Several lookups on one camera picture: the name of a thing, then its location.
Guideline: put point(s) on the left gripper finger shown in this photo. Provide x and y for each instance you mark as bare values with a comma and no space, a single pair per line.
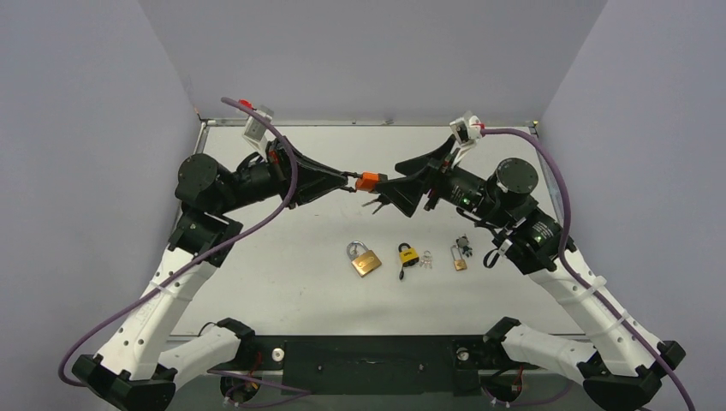
313,189
310,168

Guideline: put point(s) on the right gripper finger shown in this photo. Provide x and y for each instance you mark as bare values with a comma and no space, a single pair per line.
413,165
404,193

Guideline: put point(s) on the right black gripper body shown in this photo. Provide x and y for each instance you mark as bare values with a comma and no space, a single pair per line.
433,180

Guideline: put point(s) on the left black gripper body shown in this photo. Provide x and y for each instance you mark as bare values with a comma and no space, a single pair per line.
280,165

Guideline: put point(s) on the black head orange padlock key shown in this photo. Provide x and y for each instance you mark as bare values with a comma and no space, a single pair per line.
379,202

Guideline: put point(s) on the orange padlock with key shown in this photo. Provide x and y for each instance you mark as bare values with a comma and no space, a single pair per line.
364,182

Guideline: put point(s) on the yellow padlock with keys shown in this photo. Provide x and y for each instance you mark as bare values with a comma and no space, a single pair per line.
408,257

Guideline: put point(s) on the large brass padlock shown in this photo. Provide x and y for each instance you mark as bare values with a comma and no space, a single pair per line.
363,259

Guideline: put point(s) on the small brass padlock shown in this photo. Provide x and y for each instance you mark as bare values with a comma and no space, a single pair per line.
459,262

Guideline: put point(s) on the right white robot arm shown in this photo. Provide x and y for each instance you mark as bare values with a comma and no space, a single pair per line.
620,365

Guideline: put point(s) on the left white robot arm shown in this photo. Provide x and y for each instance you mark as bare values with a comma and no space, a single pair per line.
135,370

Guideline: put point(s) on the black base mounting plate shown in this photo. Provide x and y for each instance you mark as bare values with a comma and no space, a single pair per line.
375,365

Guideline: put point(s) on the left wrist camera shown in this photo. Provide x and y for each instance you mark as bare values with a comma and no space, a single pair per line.
254,131

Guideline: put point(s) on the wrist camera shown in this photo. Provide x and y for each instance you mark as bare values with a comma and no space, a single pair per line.
467,132
254,131

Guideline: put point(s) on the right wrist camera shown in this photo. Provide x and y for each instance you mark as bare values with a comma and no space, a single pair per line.
467,132

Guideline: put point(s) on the silver keys on ring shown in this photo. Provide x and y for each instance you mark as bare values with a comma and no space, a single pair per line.
426,259

